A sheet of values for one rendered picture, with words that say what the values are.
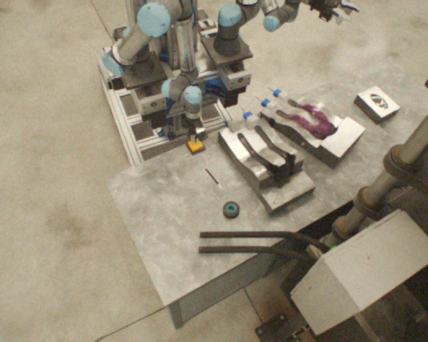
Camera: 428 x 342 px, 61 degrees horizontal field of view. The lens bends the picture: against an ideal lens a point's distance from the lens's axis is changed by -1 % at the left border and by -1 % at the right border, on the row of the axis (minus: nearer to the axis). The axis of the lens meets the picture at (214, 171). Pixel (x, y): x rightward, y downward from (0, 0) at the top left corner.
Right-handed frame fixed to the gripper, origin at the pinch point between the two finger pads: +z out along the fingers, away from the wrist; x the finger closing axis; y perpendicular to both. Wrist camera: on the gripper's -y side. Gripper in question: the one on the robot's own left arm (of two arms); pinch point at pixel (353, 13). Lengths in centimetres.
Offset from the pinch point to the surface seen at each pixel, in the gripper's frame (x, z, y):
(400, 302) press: 71, 87, 58
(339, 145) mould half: 25, 25, 52
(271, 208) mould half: 75, 19, 50
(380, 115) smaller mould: -12, 30, 61
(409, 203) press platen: 58, 61, 9
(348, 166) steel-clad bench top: 26, 34, 63
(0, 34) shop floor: 69, -307, 139
